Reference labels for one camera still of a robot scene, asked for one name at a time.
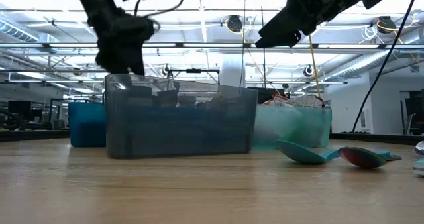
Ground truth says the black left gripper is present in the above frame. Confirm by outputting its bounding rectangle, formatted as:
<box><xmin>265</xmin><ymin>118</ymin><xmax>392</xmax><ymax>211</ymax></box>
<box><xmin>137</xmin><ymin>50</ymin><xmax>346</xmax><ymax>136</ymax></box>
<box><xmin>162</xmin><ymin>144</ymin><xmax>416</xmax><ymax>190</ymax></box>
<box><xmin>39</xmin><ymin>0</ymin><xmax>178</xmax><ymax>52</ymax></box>
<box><xmin>86</xmin><ymin>7</ymin><xmax>156</xmax><ymax>76</ymax></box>

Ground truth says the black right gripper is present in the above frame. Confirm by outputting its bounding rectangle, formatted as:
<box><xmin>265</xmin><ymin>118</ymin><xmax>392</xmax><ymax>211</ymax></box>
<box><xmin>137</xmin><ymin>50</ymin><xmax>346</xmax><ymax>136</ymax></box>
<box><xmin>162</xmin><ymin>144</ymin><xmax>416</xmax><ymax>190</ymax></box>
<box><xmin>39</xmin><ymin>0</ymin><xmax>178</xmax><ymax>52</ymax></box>
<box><xmin>255</xmin><ymin>0</ymin><xmax>349</xmax><ymax>48</ymax></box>

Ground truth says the red roast beef ramen packet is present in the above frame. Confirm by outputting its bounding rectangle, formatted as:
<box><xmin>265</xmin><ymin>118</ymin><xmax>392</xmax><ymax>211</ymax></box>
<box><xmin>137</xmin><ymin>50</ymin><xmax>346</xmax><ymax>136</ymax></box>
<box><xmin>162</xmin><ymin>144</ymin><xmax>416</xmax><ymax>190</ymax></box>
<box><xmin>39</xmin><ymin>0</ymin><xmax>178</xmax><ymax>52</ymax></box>
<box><xmin>270</xmin><ymin>93</ymin><xmax>290</xmax><ymax>104</ymax></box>

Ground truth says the black computer case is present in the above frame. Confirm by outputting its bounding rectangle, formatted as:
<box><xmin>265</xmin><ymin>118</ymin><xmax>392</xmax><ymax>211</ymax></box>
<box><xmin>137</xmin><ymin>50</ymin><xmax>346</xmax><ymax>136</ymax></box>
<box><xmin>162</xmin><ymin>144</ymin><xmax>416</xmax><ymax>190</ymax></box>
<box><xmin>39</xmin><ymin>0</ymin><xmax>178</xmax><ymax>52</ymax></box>
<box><xmin>256</xmin><ymin>87</ymin><xmax>286</xmax><ymax>102</ymax></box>

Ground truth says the white building column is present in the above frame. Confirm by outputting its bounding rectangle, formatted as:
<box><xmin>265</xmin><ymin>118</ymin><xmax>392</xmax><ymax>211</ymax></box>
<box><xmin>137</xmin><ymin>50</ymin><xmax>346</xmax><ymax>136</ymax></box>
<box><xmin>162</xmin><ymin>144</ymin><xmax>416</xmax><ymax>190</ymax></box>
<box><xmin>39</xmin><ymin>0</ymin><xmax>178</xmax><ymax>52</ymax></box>
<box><xmin>220</xmin><ymin>53</ymin><xmax>248</xmax><ymax>89</ymax></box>

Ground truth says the blue plastic bin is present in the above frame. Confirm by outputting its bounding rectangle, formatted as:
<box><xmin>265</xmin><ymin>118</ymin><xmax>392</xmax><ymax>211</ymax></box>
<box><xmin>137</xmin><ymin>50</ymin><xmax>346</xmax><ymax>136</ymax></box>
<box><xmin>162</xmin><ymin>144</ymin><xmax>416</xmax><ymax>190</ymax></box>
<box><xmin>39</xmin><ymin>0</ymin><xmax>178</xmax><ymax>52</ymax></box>
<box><xmin>68</xmin><ymin>101</ymin><xmax>107</xmax><ymax>148</ymax></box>

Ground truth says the long ceiling light strip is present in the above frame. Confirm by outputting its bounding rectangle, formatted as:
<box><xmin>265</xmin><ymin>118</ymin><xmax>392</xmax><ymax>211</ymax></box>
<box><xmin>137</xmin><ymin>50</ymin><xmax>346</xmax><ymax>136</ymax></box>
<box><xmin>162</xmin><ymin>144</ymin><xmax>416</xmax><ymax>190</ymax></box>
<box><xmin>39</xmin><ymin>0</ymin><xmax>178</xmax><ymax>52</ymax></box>
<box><xmin>0</xmin><ymin>42</ymin><xmax>424</xmax><ymax>50</ymax></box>

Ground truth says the grey translucent plastic bin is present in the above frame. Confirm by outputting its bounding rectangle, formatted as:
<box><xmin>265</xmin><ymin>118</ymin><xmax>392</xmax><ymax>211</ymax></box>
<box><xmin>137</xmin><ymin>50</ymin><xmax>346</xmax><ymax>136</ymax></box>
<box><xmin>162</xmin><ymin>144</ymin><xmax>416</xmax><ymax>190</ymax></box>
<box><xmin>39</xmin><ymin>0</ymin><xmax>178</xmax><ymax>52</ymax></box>
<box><xmin>104</xmin><ymin>73</ymin><xmax>259</xmax><ymax>160</ymax></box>

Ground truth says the teal translucent plastic bin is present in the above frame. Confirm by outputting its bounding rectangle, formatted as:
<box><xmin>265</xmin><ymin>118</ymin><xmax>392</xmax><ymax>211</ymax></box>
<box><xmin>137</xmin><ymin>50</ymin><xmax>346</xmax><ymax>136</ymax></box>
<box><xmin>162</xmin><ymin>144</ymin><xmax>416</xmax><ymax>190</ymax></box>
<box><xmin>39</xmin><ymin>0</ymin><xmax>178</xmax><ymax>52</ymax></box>
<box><xmin>252</xmin><ymin>103</ymin><xmax>333</xmax><ymax>151</ymax></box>

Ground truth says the black computer monitor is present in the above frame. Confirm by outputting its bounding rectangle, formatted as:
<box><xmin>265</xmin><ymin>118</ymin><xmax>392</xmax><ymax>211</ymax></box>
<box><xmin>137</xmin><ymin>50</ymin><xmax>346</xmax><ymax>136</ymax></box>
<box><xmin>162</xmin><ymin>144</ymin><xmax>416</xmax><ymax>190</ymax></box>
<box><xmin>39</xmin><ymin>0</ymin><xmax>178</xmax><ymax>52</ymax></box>
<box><xmin>7</xmin><ymin>100</ymin><xmax>33</xmax><ymax>121</ymax></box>

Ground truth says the teal plastic spoon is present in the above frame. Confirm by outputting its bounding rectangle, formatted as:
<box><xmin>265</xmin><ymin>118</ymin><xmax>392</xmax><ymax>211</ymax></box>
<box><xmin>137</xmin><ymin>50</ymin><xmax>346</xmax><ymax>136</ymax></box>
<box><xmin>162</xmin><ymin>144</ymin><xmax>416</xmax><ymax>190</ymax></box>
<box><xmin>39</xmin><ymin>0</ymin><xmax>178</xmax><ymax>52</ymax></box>
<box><xmin>275</xmin><ymin>140</ymin><xmax>402</xmax><ymax>166</ymax></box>

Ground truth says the thin black hanging cable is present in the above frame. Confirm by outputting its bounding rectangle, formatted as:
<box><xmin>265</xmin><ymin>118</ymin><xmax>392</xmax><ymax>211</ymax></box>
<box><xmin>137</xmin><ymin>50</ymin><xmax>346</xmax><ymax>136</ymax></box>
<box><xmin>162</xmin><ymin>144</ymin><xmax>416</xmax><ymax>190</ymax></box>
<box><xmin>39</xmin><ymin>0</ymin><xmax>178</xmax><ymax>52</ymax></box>
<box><xmin>261</xmin><ymin>48</ymin><xmax>268</xmax><ymax>89</ymax></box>
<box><xmin>238</xmin><ymin>0</ymin><xmax>248</xmax><ymax>89</ymax></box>

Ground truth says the yellow hanging cable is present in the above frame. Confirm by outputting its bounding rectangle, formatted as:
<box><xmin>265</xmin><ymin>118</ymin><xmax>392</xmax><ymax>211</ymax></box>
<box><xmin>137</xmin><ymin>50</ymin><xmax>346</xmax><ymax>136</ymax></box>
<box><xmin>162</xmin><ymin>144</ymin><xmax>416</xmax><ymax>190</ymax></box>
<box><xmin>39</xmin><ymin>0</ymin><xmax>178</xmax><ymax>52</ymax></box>
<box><xmin>307</xmin><ymin>34</ymin><xmax>324</xmax><ymax>97</ymax></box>

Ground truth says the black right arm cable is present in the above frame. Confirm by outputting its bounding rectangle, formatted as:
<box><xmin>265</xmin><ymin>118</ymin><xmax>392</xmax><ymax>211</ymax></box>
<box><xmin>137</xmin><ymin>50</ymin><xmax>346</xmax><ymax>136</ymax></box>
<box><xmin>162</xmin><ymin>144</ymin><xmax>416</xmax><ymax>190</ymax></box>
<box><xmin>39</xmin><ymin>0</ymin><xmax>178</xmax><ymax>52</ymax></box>
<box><xmin>352</xmin><ymin>0</ymin><xmax>421</xmax><ymax>133</ymax></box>

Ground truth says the small purple spoon gold handle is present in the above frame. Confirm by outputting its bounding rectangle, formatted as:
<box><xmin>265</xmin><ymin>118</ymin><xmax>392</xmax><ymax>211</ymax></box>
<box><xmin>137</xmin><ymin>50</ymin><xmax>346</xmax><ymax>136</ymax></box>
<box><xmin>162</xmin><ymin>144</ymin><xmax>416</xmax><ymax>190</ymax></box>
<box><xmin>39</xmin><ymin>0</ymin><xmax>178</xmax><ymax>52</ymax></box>
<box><xmin>337</xmin><ymin>146</ymin><xmax>388</xmax><ymax>170</ymax></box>

